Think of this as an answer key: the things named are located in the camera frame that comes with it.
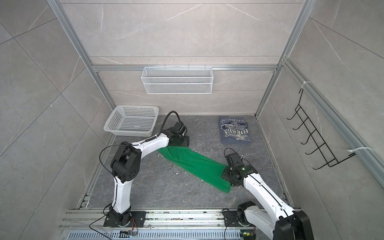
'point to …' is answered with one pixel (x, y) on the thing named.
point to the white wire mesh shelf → (177, 80)
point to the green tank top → (197, 165)
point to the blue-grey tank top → (233, 130)
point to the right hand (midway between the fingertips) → (225, 174)
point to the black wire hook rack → (331, 160)
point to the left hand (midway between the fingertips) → (186, 139)
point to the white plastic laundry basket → (138, 121)
